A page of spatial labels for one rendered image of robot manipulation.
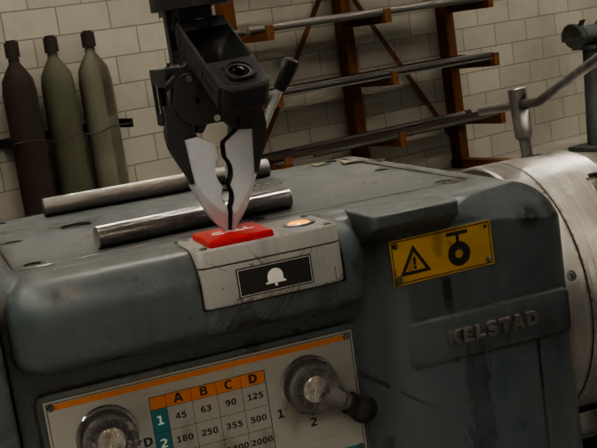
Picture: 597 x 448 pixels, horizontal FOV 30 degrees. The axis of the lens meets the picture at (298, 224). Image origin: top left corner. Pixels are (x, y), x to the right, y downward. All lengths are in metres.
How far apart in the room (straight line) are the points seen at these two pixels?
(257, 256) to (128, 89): 7.36
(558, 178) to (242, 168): 0.46
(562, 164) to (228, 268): 0.52
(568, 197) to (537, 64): 9.60
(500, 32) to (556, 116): 1.07
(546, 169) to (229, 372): 0.50
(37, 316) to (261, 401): 0.23
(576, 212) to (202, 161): 0.48
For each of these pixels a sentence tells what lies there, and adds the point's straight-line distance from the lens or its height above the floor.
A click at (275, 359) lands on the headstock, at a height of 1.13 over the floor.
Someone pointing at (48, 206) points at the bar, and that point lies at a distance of 1.34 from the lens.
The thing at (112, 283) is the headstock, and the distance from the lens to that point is 0.96.
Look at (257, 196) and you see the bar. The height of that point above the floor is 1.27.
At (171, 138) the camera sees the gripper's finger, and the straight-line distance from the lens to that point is 0.97.
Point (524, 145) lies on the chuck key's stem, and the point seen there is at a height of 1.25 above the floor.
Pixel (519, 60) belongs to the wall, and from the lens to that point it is 10.71.
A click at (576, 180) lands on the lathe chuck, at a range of 1.33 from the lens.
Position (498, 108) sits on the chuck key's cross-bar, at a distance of 1.44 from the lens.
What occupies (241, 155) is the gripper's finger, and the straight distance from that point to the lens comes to 0.99.
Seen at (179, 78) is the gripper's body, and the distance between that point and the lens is 0.97.
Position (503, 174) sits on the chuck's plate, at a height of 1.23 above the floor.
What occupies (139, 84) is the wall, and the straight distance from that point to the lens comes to 8.35.
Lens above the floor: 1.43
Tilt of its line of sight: 10 degrees down
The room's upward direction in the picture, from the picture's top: 8 degrees counter-clockwise
